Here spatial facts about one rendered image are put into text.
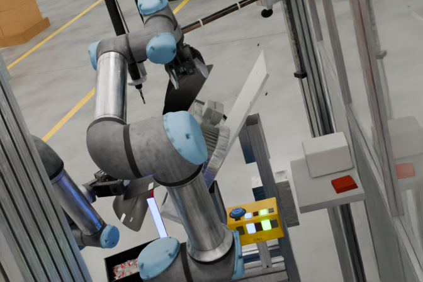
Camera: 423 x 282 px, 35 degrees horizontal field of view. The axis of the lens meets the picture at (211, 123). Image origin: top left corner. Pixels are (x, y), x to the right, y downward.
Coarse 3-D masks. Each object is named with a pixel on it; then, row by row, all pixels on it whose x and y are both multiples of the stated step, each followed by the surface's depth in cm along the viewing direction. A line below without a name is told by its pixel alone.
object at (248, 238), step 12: (252, 204) 211; (264, 204) 209; (276, 204) 207; (228, 216) 208; (240, 216) 206; (252, 216) 204; (264, 216) 203; (276, 216) 203; (276, 228) 204; (240, 240) 206; (252, 240) 206; (264, 240) 206
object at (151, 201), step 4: (148, 200) 208; (152, 200) 208; (152, 204) 208; (152, 208) 209; (156, 208) 209; (152, 212) 209; (156, 212) 209; (156, 216) 210; (156, 220) 211; (160, 220) 211; (156, 224) 211; (160, 224) 211; (160, 228) 212; (160, 232) 212; (164, 232) 212; (164, 236) 213
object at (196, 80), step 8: (200, 72) 230; (208, 72) 234; (184, 80) 224; (192, 80) 229; (200, 80) 234; (184, 88) 230; (192, 88) 234; (200, 88) 238; (168, 96) 224; (176, 96) 230; (184, 96) 235; (192, 96) 238; (168, 104) 231; (176, 104) 236; (184, 104) 239; (168, 112) 236
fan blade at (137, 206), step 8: (120, 200) 255; (128, 200) 251; (136, 200) 248; (144, 200) 246; (120, 208) 254; (128, 208) 250; (136, 208) 248; (144, 208) 245; (120, 216) 253; (128, 216) 249; (136, 216) 247; (144, 216) 244; (128, 224) 248; (136, 224) 245
